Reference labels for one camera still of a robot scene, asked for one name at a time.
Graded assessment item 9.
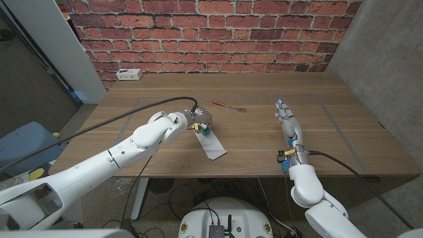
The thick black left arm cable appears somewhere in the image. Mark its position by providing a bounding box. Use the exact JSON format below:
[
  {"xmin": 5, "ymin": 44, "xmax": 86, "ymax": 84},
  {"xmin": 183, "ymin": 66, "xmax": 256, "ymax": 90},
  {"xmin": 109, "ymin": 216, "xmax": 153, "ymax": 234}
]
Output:
[{"xmin": 0, "ymin": 96, "xmax": 199, "ymax": 173}]

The yellow flat object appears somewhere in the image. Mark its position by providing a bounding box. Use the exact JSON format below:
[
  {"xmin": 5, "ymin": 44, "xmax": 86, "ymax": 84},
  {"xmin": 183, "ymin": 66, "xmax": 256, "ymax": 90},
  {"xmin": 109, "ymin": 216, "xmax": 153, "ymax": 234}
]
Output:
[{"xmin": 28, "ymin": 167, "xmax": 46, "ymax": 181}]

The printed red brick backdrop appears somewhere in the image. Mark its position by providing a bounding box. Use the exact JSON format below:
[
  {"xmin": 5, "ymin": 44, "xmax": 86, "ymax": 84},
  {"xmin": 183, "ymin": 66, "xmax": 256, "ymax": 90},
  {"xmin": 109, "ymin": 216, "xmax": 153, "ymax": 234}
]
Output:
[{"xmin": 62, "ymin": 0, "xmax": 363, "ymax": 90}]

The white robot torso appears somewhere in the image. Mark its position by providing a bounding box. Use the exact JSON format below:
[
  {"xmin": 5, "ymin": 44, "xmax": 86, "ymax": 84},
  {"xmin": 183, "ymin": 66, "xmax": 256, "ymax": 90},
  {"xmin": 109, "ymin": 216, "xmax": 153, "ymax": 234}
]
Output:
[{"xmin": 177, "ymin": 197, "xmax": 274, "ymax": 238}]

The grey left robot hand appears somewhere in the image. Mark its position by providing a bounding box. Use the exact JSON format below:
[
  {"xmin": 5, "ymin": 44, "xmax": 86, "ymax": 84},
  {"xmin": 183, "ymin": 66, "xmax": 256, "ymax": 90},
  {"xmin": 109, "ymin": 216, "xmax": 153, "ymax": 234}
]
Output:
[{"xmin": 186, "ymin": 105, "xmax": 214, "ymax": 136}]

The white power strip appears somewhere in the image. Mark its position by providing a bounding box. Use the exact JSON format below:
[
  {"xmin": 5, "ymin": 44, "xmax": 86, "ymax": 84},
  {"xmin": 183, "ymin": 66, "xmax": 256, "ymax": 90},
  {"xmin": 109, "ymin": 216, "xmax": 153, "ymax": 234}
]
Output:
[{"xmin": 115, "ymin": 68, "xmax": 143, "ymax": 81}]

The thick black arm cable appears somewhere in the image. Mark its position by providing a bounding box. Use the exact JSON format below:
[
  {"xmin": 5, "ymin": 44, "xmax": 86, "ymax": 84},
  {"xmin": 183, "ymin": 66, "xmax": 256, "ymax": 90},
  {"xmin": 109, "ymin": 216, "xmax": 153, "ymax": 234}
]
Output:
[
  {"xmin": 0, "ymin": 96, "xmax": 199, "ymax": 173},
  {"xmin": 309, "ymin": 150, "xmax": 416, "ymax": 231}
]

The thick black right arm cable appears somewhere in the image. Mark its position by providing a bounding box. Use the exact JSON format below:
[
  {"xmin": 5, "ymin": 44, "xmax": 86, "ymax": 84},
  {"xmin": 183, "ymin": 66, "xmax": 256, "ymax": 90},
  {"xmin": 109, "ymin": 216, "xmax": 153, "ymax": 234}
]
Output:
[{"xmin": 309, "ymin": 150, "xmax": 416, "ymax": 231}]

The white upright panel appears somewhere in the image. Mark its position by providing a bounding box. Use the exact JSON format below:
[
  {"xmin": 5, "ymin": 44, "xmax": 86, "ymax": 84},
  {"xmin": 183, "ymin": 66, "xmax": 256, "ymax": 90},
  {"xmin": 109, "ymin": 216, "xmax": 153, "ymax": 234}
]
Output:
[{"xmin": 2, "ymin": 0, "xmax": 107, "ymax": 105}]

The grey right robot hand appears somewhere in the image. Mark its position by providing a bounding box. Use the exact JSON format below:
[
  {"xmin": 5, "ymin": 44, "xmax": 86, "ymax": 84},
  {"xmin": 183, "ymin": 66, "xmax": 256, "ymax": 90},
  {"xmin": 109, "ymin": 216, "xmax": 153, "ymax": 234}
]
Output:
[{"xmin": 274, "ymin": 99, "xmax": 310, "ymax": 165}]

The black power adapter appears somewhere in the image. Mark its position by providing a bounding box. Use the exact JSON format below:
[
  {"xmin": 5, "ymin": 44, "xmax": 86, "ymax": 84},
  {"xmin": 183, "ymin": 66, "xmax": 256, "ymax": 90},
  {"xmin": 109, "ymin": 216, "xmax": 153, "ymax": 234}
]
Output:
[{"xmin": 284, "ymin": 226, "xmax": 303, "ymax": 238}]

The white table leg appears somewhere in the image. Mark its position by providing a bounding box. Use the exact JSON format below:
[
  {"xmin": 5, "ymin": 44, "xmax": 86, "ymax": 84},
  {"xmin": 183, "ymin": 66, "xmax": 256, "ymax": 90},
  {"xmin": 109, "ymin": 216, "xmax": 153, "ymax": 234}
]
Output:
[{"xmin": 130, "ymin": 177, "xmax": 149, "ymax": 221}]

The blue plastic bin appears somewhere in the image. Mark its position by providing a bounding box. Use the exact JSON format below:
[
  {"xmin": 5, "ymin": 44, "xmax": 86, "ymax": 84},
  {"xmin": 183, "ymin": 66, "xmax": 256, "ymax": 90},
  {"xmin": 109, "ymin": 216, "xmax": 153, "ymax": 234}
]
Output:
[{"xmin": 0, "ymin": 121, "xmax": 67, "ymax": 176}]

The white receipt paper strip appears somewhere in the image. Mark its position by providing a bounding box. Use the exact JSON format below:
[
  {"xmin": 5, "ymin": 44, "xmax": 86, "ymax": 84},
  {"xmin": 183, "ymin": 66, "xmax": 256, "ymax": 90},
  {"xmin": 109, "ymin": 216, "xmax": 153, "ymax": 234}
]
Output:
[{"xmin": 193, "ymin": 127, "xmax": 228, "ymax": 161}]

